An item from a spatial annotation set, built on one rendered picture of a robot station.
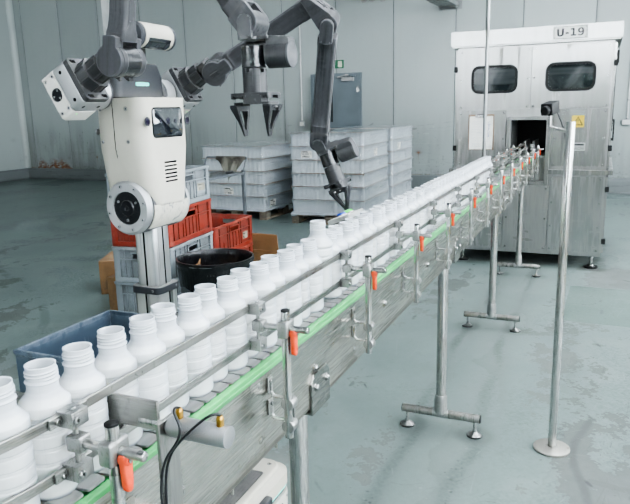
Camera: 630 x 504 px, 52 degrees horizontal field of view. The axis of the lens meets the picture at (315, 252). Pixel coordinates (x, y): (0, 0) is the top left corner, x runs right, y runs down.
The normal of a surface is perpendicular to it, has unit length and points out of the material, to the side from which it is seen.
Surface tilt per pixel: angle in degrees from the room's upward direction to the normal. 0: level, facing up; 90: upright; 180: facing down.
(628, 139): 90
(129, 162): 101
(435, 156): 90
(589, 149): 90
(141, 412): 90
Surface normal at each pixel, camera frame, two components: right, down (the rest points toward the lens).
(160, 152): 0.92, 0.07
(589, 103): -0.40, 0.21
